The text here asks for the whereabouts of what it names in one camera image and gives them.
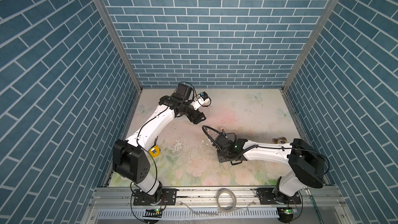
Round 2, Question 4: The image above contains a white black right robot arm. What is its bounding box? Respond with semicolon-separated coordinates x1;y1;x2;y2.
202;125;329;204

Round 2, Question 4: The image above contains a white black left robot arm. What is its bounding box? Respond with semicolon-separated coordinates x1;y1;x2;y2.
112;82;211;197

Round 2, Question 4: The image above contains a coiled clear tube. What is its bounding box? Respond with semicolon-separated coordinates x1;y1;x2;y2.
216;188;237;213

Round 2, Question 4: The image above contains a yellow tape measure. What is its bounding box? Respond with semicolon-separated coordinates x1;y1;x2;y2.
148;145;161;158

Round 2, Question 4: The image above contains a brown white plush toy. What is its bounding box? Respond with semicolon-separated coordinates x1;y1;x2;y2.
272;137;288;144

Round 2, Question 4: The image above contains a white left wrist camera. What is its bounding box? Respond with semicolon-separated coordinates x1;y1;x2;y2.
191;92;211;110

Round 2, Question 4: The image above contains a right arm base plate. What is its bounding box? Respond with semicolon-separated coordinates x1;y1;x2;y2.
255;187;302;205

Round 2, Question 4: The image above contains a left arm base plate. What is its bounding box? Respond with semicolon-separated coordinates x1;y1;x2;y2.
133;188;178;206

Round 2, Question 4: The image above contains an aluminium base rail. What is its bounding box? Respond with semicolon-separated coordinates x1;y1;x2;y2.
82;186;354;224

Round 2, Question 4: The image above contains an aluminium corner post left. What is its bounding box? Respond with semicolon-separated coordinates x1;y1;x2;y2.
92;0;142;94

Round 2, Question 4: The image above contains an aluminium corner post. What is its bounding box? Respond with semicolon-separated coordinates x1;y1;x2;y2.
282;0;339;94
92;0;142;94

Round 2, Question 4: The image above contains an aluminium corner post right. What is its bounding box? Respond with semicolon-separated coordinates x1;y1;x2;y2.
282;0;339;94

